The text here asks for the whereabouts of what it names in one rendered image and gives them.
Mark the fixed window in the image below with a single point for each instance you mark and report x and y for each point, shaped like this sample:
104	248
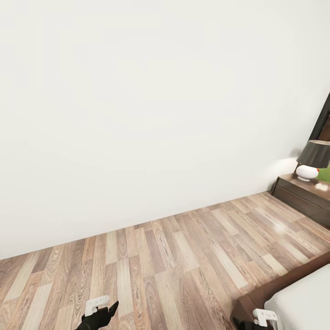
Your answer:
321	131

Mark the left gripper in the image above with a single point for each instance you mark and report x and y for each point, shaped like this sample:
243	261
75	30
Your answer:
101	318

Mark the nightstand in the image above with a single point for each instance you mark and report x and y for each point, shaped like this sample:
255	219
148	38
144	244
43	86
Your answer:
310	198

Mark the table lamp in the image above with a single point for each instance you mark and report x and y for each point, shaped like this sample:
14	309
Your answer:
316	154

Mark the bed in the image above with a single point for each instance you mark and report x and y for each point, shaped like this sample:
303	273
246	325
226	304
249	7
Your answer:
300	298

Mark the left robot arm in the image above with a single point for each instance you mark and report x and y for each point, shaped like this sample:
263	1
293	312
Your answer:
94	318

